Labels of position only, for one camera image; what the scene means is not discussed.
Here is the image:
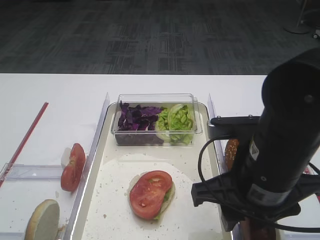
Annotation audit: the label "clear plastic salad container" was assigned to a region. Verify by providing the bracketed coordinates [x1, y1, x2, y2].
[111, 93, 203, 146]

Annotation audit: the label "standing bun half left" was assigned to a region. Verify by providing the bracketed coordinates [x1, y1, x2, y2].
[24, 199, 60, 240]

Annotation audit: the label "chair base background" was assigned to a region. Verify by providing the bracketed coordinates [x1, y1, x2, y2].
[282, 0, 320, 40]

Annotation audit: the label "bottom bun on tray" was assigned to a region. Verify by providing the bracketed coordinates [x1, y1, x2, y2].
[127, 170, 176, 221]

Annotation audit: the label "tomato slice on bun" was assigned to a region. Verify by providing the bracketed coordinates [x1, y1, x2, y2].
[129, 170, 173, 220]

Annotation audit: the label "sesame burger buns right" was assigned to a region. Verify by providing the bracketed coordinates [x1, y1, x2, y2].
[224, 139, 239, 171]

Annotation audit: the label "stack of meat slices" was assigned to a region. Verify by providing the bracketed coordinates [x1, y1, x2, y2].
[240, 217, 276, 240]

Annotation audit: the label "upper left acrylic holder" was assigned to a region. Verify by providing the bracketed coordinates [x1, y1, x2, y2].
[0, 163, 63, 181]

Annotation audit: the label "right clear acrylic divider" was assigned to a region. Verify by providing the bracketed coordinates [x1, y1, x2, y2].
[207, 94, 243, 240]

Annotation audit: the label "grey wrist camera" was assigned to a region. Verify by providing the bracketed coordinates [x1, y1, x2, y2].
[211, 115, 260, 140]

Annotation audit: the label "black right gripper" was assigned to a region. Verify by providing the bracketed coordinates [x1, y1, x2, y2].
[191, 172, 320, 232]

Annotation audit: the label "lettuce under tomato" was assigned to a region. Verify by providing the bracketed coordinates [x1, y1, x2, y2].
[153, 182, 176, 220]

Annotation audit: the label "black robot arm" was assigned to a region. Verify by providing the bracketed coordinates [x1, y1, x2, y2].
[191, 48, 320, 233]

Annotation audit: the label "standing tomato slices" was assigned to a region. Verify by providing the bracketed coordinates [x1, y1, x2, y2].
[60, 143, 86, 192]

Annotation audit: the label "left red strip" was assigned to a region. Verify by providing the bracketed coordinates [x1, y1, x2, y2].
[0, 102, 49, 187]

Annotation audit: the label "white rectangular serving tray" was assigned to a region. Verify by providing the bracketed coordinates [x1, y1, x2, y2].
[72, 103, 231, 240]

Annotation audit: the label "purple cabbage leaves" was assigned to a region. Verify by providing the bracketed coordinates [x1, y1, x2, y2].
[117, 101, 163, 131]

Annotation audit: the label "green lettuce leaves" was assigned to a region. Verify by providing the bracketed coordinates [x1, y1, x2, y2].
[154, 103, 196, 145]

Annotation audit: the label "white pusher block tomato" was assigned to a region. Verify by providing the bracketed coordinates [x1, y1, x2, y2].
[60, 147, 72, 169]

